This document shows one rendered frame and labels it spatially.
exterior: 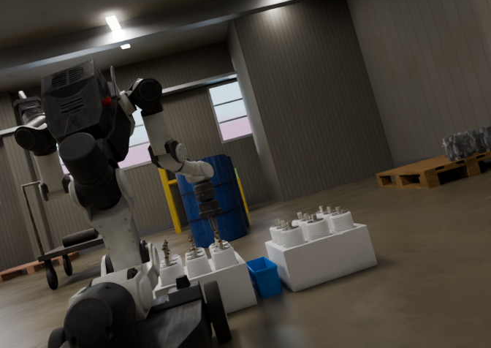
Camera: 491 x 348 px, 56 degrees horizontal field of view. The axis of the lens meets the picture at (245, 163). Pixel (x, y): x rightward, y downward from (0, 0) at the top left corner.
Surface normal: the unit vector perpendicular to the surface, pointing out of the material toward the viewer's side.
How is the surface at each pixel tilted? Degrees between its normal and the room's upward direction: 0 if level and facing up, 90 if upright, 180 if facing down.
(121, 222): 112
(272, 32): 90
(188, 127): 90
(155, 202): 90
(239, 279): 90
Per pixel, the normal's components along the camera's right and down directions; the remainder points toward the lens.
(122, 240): 0.18, 0.31
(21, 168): 0.09, -0.06
